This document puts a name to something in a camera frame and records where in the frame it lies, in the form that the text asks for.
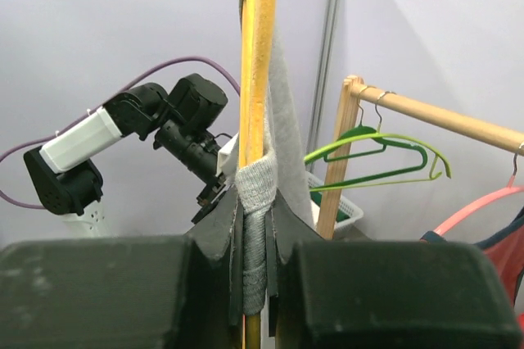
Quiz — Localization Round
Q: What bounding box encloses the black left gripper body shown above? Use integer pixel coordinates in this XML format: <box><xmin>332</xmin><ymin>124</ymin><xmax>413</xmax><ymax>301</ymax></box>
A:
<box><xmin>191</xmin><ymin>174</ymin><xmax>225</xmax><ymax>224</ymax></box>

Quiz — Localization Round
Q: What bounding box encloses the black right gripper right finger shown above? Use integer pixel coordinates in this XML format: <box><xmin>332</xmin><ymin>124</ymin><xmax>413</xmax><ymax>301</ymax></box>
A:
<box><xmin>265</xmin><ymin>196</ymin><xmax>523</xmax><ymax>348</ymax></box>

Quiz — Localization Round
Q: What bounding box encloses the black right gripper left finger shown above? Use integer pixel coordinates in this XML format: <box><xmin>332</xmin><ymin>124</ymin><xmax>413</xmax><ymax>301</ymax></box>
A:
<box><xmin>1</xmin><ymin>189</ymin><xmax>242</xmax><ymax>348</ymax></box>

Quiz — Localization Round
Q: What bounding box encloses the grey tank top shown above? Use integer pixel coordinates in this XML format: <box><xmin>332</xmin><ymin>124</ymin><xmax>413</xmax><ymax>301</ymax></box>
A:
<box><xmin>233</xmin><ymin>0</ymin><xmax>316</xmax><ymax>313</ymax></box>

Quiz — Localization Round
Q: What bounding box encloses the lime green hanger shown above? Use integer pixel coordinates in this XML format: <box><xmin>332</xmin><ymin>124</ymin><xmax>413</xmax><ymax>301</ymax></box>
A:
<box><xmin>303</xmin><ymin>90</ymin><xmax>454</xmax><ymax>191</ymax></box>

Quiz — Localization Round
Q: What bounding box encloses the yellow hanger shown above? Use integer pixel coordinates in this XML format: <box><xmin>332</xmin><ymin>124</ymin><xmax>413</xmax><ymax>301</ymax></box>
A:
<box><xmin>238</xmin><ymin>0</ymin><xmax>276</xmax><ymax>348</ymax></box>

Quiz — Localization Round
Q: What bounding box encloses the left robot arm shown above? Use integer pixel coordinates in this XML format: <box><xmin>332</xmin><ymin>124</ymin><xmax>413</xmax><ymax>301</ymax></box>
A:
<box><xmin>23</xmin><ymin>74</ymin><xmax>228</xmax><ymax>238</ymax></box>

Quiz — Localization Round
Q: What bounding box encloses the maroon tank top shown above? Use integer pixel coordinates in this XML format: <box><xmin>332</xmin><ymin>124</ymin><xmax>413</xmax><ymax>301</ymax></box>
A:
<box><xmin>419</xmin><ymin>211</ymin><xmax>523</xmax><ymax>314</ymax></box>

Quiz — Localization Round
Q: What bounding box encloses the pink hanger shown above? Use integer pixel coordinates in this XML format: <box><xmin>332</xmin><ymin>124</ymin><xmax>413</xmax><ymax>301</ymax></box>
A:
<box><xmin>433</xmin><ymin>143</ymin><xmax>523</xmax><ymax>236</ymax></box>

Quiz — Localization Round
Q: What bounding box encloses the white plastic basket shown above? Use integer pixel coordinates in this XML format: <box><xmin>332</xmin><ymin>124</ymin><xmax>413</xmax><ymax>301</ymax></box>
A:
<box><xmin>310</xmin><ymin>191</ymin><xmax>364</xmax><ymax>238</ymax></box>

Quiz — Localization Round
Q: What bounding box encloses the wooden clothes rack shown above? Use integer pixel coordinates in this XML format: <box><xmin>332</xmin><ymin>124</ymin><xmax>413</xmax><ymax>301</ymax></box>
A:
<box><xmin>315</xmin><ymin>74</ymin><xmax>524</xmax><ymax>240</ymax></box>

